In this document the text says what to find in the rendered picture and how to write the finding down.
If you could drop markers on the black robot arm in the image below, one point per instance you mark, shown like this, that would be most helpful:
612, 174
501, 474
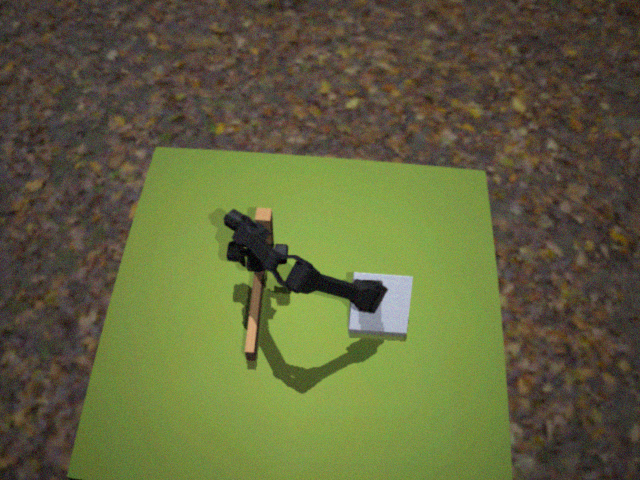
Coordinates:
366, 295

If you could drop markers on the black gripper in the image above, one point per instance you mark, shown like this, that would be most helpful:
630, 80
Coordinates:
236, 254

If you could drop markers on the dark brown wooden post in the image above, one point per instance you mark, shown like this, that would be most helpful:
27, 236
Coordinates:
264, 216

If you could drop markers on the light brown wooden board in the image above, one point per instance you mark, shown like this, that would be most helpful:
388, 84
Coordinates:
254, 316

